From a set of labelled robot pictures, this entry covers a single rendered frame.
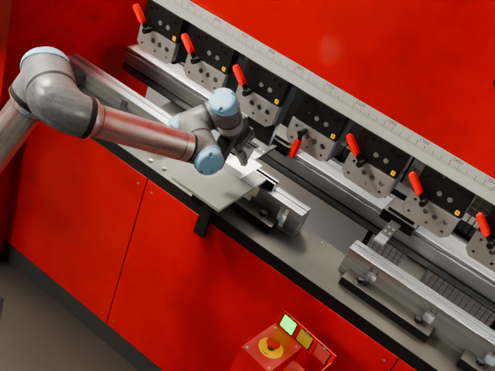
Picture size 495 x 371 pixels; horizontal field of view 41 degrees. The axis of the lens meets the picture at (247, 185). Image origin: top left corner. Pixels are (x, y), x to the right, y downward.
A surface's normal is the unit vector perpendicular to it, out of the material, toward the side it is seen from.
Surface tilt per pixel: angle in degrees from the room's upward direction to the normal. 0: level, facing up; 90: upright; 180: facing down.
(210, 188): 0
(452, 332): 90
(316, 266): 0
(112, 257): 90
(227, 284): 90
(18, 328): 0
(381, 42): 90
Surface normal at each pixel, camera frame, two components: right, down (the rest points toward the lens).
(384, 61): -0.54, 0.34
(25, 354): 0.31, -0.77
